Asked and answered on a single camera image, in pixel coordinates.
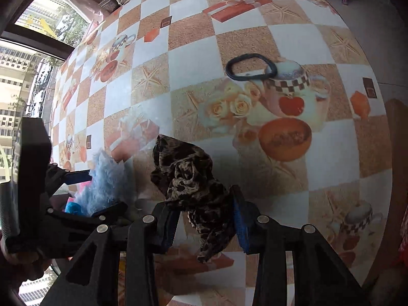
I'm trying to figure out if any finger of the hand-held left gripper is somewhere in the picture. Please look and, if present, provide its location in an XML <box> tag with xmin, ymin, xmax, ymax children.
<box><xmin>46</xmin><ymin>164</ymin><xmax>92</xmax><ymax>196</ymax></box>
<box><xmin>40</xmin><ymin>201</ymin><xmax>129</xmax><ymax>259</ymax></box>

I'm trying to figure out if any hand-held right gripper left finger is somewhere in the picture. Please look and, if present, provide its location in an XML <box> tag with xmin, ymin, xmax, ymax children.
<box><xmin>41</xmin><ymin>203</ymin><xmax>180</xmax><ymax>306</ymax></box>

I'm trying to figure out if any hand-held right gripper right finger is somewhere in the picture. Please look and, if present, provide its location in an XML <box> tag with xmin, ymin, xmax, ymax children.
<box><xmin>229</xmin><ymin>184</ymin><xmax>371</xmax><ymax>306</ymax></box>

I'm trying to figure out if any fluffy light blue sock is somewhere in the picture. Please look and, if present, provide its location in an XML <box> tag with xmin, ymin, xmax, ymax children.
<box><xmin>76</xmin><ymin>148</ymin><xmax>138</xmax><ymax>216</ymax></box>

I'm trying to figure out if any leopard print sock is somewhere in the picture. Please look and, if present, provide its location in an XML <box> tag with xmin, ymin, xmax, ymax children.
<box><xmin>150</xmin><ymin>135</ymin><xmax>235</xmax><ymax>264</ymax></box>

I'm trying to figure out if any person's left hand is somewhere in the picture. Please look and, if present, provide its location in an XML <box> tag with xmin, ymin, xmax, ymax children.
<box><xmin>0</xmin><ymin>235</ymin><xmax>52</xmax><ymax>282</ymax></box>

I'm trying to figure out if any checkered printed tablecloth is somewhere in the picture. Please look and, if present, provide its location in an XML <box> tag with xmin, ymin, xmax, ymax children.
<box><xmin>51</xmin><ymin>0</ymin><xmax>394</xmax><ymax>306</ymax></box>

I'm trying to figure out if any wooden chair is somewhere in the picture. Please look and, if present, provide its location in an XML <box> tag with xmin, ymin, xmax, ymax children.
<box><xmin>363</xmin><ymin>99</ymin><xmax>408</xmax><ymax>306</ymax></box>

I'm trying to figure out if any black hair ring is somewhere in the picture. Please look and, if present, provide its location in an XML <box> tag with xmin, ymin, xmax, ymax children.
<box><xmin>226</xmin><ymin>53</ymin><xmax>278</xmax><ymax>82</ymax></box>

